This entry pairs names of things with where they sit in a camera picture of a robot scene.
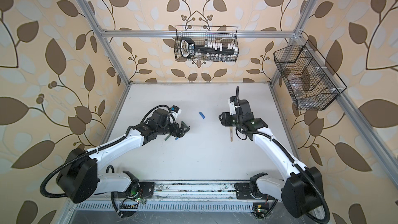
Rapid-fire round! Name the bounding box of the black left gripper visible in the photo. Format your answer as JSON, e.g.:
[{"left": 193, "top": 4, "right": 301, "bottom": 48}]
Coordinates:
[{"left": 156, "top": 119, "right": 190, "bottom": 137}]

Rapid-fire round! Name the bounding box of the beige fountain pen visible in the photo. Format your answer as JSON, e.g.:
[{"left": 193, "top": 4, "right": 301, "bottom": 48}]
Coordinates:
[{"left": 230, "top": 127, "right": 234, "bottom": 142}]

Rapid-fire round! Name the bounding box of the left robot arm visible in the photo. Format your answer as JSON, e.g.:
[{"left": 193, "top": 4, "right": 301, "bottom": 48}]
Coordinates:
[{"left": 39, "top": 105, "right": 190, "bottom": 203}]

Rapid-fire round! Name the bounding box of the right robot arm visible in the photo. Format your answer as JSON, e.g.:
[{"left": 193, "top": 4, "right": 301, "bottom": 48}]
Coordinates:
[{"left": 219, "top": 92, "right": 331, "bottom": 224}]

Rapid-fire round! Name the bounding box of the black tool in basket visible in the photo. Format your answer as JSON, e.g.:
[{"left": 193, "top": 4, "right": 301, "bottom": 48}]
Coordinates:
[{"left": 177, "top": 37, "right": 239, "bottom": 58}]

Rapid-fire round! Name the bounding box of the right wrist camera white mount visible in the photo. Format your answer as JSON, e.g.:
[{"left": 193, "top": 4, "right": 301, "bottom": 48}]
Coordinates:
[{"left": 229, "top": 96, "right": 240, "bottom": 116}]

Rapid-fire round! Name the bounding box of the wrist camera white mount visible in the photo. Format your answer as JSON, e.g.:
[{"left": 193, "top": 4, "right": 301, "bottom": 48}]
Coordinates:
[
  {"left": 171, "top": 105, "right": 181, "bottom": 120},
  {"left": 229, "top": 96, "right": 240, "bottom": 116}
]

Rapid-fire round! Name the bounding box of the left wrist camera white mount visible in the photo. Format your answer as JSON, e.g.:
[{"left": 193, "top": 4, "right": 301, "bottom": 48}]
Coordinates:
[{"left": 171, "top": 105, "right": 181, "bottom": 120}]

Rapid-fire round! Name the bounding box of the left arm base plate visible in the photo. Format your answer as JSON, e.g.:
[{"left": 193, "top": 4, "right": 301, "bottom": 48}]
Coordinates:
[{"left": 116, "top": 180, "right": 155, "bottom": 201}]

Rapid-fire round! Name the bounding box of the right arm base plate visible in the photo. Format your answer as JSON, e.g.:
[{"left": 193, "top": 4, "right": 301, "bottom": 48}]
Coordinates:
[{"left": 234, "top": 182, "right": 275, "bottom": 201}]

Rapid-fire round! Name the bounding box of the black wire basket back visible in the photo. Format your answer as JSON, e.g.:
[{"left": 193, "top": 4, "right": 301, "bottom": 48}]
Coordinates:
[{"left": 174, "top": 24, "right": 239, "bottom": 63}]

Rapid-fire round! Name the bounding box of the black wire basket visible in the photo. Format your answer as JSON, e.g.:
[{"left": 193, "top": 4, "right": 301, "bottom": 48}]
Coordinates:
[
  {"left": 273, "top": 40, "right": 347, "bottom": 111},
  {"left": 174, "top": 24, "right": 239, "bottom": 63}
]

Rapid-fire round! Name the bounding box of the black wire basket right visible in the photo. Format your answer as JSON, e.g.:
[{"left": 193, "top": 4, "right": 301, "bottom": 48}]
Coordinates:
[{"left": 273, "top": 40, "right": 347, "bottom": 111}]

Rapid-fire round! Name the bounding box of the aluminium cage frame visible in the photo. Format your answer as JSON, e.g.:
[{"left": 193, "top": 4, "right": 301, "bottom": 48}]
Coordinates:
[{"left": 55, "top": 0, "right": 398, "bottom": 224}]

